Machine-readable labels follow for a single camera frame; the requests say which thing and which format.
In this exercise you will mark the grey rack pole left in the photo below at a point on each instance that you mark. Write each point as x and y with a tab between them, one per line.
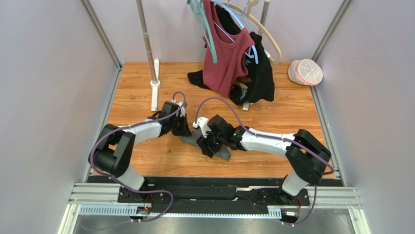
144	31

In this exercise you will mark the teal plastic hanger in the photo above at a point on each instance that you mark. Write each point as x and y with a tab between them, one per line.
197	8

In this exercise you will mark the maroon tank top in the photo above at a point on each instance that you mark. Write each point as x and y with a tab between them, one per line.
230	52

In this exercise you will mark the white rack base foot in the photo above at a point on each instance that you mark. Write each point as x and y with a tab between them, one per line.
155	84

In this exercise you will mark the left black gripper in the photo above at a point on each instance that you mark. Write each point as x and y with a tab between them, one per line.
185	130

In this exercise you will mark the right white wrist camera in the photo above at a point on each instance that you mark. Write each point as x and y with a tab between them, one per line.
202	124

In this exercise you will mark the grey rack pole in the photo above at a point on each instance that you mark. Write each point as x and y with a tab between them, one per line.
265	12
144	31

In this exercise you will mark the white rack foot right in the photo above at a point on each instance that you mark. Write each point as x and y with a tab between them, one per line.
246	106

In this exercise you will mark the black t-shirt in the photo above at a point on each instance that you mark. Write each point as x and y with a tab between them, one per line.
257	84

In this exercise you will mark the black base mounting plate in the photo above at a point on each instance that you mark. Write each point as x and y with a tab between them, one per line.
214	195

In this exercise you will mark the light blue plastic hanger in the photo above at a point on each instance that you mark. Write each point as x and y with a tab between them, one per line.
230	27

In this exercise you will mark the beige wooden hanger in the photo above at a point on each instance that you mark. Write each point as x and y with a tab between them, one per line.
246	12

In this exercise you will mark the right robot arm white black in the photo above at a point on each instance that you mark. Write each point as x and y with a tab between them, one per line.
307	156

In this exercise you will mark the grey cloth napkin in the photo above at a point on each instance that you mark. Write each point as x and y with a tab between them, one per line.
192	139

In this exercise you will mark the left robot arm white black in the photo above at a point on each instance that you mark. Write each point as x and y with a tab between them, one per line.
112	152

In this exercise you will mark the grey rack pole right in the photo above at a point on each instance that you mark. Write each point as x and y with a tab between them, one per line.
265	12

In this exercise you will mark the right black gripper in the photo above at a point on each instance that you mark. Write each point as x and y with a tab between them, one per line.
209	144

